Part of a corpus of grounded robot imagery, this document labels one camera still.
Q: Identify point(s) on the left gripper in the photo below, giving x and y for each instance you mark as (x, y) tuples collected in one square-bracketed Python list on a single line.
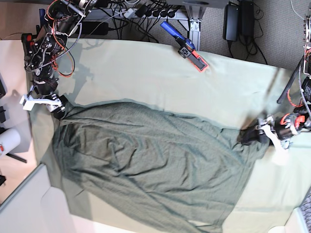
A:
[(286, 127)]

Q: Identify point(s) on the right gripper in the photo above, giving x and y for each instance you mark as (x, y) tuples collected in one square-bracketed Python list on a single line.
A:
[(46, 90)]

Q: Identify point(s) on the green T-shirt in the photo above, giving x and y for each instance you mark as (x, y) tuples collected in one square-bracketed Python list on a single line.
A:
[(177, 174)]

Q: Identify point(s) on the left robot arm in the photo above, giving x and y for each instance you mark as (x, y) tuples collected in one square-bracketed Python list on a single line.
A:
[(302, 72)]

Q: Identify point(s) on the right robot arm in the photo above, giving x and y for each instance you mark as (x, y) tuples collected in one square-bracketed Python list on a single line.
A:
[(41, 51)]

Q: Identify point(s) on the light green table cloth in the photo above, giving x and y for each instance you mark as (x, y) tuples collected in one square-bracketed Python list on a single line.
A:
[(230, 92)]

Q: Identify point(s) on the white paper roll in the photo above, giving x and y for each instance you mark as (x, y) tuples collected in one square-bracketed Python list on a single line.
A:
[(9, 140)]

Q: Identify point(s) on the black rod on table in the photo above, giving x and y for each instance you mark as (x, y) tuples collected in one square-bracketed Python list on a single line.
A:
[(16, 157)]

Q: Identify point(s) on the blue orange clamp left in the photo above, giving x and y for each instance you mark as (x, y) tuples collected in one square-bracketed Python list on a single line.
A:
[(31, 42)]

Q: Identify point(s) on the blue orange clamp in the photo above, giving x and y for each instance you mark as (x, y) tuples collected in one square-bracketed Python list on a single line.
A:
[(31, 42), (187, 49)]

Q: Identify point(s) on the black power brick left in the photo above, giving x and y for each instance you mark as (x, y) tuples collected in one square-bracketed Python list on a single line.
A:
[(95, 28)]

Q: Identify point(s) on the patterned keyboard corner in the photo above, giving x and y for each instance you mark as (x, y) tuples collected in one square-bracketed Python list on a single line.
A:
[(305, 208)]

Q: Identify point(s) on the black power adapter tall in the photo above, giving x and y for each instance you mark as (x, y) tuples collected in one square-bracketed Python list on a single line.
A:
[(231, 23)]

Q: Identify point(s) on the blue orange clamp centre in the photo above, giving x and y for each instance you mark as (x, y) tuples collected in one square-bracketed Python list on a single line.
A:
[(187, 49)]

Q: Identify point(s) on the white power strip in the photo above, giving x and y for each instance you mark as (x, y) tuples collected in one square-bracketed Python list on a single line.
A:
[(175, 14)]

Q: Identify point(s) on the black power adapter short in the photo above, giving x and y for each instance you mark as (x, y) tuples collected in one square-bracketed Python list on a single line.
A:
[(247, 19)]

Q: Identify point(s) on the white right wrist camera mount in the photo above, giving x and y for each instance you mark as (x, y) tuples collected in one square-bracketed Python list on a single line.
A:
[(28, 103)]

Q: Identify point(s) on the aluminium frame post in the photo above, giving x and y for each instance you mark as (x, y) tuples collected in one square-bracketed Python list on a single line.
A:
[(195, 14)]

